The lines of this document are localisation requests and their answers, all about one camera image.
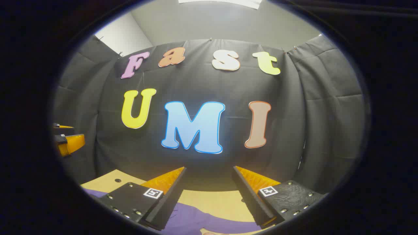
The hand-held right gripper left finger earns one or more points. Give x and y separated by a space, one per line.
169 199

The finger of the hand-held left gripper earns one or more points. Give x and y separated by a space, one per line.
73 142
63 126

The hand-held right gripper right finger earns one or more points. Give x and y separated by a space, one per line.
249 195

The purple knit cardigan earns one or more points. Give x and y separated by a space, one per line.
196 220

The black backdrop cloth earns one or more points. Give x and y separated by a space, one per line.
202 81

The white ceiling light panel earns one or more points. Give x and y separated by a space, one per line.
222 2

